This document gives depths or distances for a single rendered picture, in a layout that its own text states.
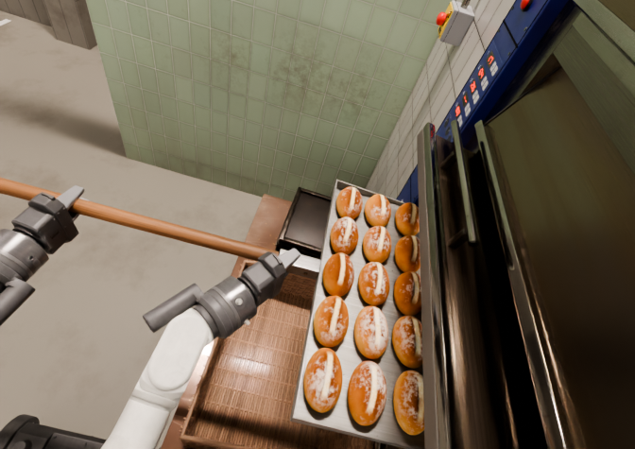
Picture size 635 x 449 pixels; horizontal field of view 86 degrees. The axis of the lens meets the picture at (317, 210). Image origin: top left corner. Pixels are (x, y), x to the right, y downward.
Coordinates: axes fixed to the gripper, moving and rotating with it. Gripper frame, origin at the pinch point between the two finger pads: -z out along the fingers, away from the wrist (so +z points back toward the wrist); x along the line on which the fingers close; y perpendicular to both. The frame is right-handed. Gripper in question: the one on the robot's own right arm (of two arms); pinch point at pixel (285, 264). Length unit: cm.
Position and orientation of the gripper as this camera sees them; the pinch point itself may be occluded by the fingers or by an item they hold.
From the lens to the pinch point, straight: 71.8
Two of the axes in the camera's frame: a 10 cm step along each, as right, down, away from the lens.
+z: -6.8, 4.4, -5.8
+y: 7.0, 6.3, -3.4
